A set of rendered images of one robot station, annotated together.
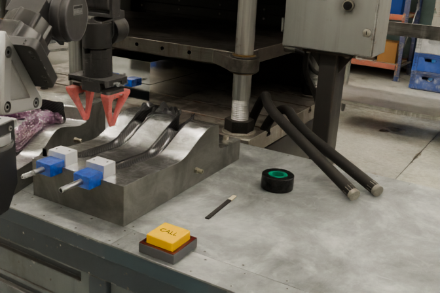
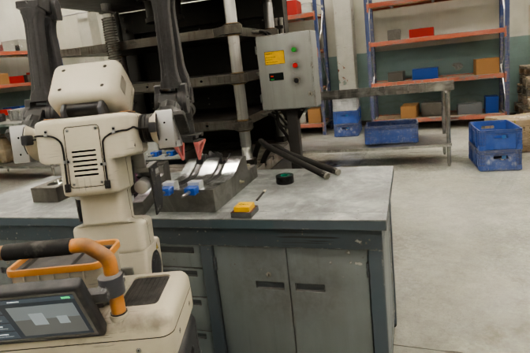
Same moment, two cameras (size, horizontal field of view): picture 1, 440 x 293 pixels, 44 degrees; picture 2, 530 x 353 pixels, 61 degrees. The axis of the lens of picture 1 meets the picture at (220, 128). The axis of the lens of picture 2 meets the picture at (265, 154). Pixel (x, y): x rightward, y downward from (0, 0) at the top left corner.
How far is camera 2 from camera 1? 0.68 m
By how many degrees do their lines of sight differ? 11
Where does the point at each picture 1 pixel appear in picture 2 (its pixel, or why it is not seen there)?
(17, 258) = not seen: hidden behind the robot
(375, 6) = (311, 78)
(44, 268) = (169, 254)
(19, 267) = not seen: hidden behind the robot
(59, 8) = (181, 98)
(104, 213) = (203, 208)
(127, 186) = (214, 189)
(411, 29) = (328, 94)
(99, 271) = (206, 241)
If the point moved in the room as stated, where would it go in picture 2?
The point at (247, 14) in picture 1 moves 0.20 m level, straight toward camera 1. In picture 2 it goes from (241, 95) to (246, 98)
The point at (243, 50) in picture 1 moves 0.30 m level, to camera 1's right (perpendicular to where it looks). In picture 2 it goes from (242, 117) to (296, 109)
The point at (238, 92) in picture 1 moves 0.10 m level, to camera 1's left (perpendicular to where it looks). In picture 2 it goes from (244, 142) to (225, 145)
